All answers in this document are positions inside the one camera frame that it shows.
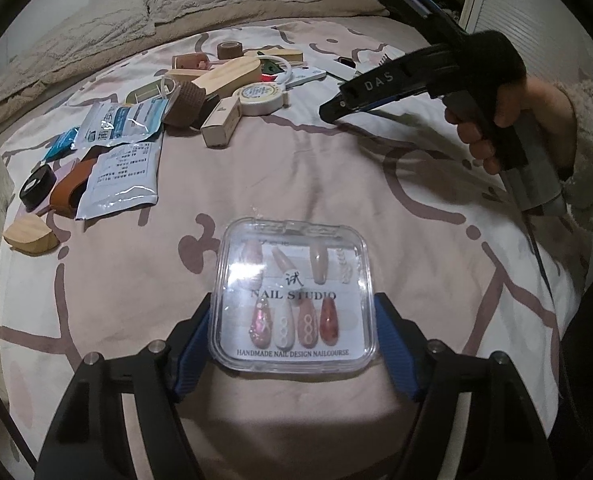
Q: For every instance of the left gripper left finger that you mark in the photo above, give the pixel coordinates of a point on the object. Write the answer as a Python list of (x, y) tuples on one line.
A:
[(89, 436)]

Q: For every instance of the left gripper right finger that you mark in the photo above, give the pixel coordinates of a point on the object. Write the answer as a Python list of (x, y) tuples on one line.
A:
[(474, 418)]

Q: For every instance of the clear plastic nail box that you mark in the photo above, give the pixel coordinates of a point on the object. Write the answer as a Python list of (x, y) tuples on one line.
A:
[(292, 298)]

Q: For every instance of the person right hand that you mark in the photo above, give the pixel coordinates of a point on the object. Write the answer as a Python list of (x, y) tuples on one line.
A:
[(552, 109)]

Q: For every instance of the metal telescopic back scratcher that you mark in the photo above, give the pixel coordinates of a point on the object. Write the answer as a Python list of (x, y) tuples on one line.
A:
[(385, 59)]

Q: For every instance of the grey white eraser block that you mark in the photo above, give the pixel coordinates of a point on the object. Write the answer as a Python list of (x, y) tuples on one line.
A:
[(339, 70)]

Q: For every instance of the beige folded blanket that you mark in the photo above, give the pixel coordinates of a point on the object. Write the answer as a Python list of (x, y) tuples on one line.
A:
[(183, 27)]

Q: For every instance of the cartoon print bed sheet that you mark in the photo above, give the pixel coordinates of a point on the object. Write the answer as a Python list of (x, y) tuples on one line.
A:
[(443, 239)]

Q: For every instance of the white remote control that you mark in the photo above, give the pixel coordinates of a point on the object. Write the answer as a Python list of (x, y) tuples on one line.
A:
[(303, 74)]

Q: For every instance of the wooden block with green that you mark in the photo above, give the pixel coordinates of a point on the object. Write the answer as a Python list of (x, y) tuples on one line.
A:
[(294, 57)]

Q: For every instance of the leaf shaped wooden piece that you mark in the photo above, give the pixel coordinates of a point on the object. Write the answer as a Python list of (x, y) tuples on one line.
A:
[(31, 236)]

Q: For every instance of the round white tape measure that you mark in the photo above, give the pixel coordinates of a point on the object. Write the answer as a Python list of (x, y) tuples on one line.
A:
[(261, 98)]

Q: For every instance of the oval wooden box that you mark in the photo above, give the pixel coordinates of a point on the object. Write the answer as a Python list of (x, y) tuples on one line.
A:
[(229, 77)]

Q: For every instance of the brown leather pouch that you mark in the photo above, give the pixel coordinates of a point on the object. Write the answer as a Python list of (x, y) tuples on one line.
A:
[(66, 195)]

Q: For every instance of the dark brown tape roll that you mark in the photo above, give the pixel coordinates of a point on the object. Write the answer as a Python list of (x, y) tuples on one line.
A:
[(228, 50)]

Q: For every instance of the black round tin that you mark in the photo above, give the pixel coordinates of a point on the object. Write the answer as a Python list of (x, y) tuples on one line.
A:
[(37, 187)]

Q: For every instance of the small beige cardboard box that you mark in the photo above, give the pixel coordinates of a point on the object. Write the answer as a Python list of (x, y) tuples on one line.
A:
[(220, 125)]

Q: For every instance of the white printed foil sachet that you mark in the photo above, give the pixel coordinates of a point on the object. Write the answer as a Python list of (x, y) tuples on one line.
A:
[(124, 178)]

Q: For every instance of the brown elastic bandage roll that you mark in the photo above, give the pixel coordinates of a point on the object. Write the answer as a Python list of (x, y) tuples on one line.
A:
[(184, 106)]

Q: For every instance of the blue small packet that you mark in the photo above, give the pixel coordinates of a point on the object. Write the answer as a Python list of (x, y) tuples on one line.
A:
[(62, 146)]

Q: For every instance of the olive green metal tin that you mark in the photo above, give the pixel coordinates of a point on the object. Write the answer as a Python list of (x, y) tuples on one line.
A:
[(156, 89)]

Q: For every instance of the blue white foil packet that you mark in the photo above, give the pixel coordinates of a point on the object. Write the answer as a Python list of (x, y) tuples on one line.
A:
[(110, 124)]

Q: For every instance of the left beige quilted pillow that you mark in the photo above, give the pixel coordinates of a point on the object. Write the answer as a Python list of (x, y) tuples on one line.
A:
[(98, 27)]

